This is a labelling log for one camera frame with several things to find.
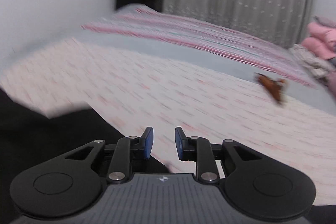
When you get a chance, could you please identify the striped folded garment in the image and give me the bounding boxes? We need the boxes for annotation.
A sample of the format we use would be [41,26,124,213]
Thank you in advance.
[289,44,335,86]

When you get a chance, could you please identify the pink folded clothes pile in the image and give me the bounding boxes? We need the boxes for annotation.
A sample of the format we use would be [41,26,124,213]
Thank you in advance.
[301,16,335,60]

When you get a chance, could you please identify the cherry print white cloth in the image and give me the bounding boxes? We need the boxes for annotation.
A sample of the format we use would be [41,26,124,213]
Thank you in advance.
[1,38,335,205]

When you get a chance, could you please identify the black pants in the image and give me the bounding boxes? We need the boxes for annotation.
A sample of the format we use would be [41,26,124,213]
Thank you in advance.
[1,92,180,223]

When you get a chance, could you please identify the brown hair claw clip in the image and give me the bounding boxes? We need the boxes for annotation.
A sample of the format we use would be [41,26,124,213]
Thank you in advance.
[256,73,288,105]

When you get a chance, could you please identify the pink striped sheet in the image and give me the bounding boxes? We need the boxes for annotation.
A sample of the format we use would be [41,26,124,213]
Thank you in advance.
[81,5,315,88]

